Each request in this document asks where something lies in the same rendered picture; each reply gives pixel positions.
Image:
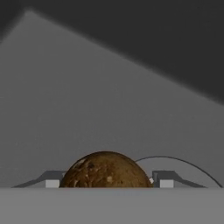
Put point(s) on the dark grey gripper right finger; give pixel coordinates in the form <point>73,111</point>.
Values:
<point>165,176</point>

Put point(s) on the grey sink basin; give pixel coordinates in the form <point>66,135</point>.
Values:
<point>87,102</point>

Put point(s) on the brown mushroom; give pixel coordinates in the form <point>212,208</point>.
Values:
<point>105,171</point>

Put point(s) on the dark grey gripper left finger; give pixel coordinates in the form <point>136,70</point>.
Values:
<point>51,177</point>

